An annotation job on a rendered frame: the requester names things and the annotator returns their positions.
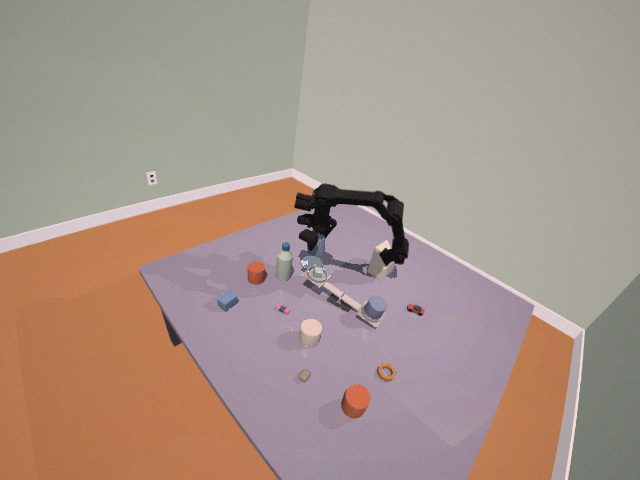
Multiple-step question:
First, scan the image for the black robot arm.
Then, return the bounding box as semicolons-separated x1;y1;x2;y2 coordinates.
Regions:
294;183;409;266

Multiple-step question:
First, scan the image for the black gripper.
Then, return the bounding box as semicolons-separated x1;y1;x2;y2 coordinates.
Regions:
299;213;337;251

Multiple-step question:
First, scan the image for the orange ring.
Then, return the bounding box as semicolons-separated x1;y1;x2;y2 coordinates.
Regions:
377;363;396;382

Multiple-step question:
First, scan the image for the small red toy car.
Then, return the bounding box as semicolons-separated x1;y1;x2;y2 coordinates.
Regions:
407;304;425;316

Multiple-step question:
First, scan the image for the beige cylinder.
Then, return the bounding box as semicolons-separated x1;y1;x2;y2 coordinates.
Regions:
299;319;322;348

